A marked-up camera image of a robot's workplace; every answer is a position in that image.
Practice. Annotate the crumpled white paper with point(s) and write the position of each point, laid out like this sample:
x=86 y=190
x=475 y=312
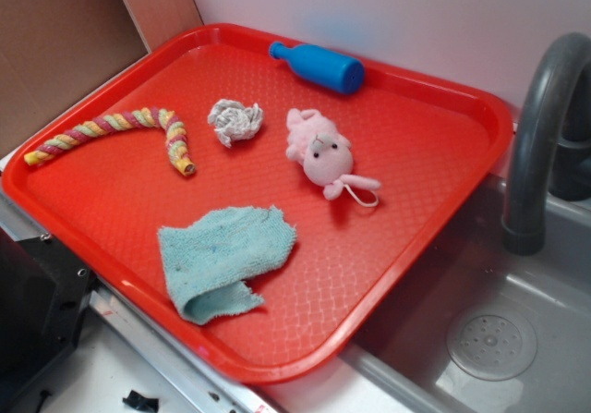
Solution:
x=232 y=121

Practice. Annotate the red plastic tray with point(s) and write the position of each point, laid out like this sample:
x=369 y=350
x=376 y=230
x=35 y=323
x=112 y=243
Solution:
x=428 y=141

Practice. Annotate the pink plush toy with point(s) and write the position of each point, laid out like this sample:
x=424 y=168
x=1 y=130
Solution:
x=315 y=143

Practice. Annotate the light blue cloth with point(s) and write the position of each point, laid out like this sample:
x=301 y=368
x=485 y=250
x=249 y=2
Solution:
x=207 y=265

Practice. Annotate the blue plastic bottle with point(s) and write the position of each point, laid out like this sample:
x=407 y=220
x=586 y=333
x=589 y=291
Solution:
x=331 y=70

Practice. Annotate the grey plastic sink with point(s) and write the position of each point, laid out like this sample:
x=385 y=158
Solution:
x=402 y=346

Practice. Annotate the sink drain strainer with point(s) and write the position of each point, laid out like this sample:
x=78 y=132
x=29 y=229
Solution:
x=491 y=342

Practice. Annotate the grey faucet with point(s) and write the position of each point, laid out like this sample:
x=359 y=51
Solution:
x=551 y=150

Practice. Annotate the brown cardboard panel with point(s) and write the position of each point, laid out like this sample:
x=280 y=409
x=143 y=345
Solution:
x=56 y=52

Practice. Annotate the multicolour twisted rope toy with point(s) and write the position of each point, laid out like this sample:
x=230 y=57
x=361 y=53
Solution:
x=166 y=120

